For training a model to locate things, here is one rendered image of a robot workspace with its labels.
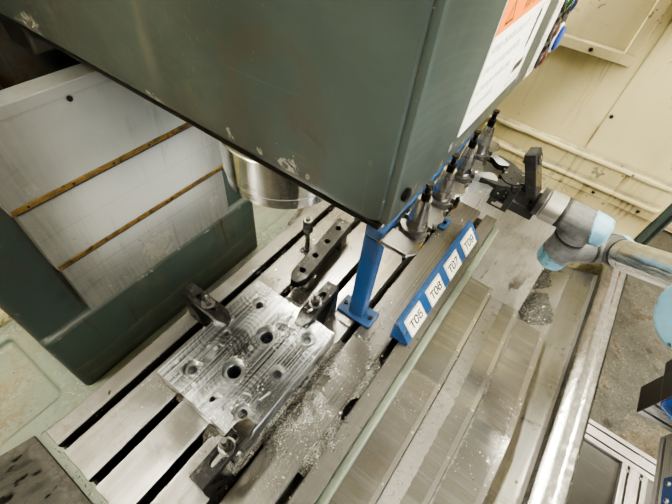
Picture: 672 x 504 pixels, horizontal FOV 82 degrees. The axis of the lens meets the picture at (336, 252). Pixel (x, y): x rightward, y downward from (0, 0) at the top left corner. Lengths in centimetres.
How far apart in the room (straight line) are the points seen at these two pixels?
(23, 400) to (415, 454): 109
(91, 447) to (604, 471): 170
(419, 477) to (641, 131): 112
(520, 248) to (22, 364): 164
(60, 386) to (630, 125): 178
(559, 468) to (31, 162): 124
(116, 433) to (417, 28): 89
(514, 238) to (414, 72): 132
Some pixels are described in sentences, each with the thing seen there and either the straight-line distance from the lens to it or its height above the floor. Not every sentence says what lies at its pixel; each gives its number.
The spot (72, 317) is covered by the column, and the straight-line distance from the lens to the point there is 115.
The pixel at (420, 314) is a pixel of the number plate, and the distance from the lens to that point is 100.
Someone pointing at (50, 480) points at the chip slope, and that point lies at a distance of 128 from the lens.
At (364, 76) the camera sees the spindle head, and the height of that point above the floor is 166.
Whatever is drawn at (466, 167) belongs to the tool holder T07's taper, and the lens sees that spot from 92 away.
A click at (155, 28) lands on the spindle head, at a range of 38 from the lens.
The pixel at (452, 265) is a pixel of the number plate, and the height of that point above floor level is 94.
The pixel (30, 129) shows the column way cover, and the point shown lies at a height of 137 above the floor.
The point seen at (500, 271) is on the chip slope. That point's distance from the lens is 147.
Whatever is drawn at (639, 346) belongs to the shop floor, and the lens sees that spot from 266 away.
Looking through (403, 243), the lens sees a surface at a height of 122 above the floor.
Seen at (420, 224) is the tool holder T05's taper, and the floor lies 124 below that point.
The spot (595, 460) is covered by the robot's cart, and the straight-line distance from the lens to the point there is 194.
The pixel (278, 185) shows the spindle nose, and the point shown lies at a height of 147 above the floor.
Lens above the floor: 176
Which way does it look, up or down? 50 degrees down
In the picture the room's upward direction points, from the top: 7 degrees clockwise
